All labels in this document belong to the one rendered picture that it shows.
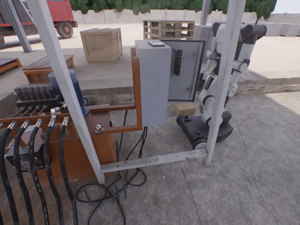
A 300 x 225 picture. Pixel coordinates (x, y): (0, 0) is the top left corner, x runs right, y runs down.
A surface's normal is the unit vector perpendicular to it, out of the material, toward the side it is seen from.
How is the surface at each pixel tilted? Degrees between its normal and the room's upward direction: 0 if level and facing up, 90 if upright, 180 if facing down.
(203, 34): 90
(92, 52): 90
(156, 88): 90
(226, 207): 0
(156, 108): 90
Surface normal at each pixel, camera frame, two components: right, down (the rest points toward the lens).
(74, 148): 0.23, 0.55
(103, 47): 0.00, 0.57
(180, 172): 0.00, -0.82
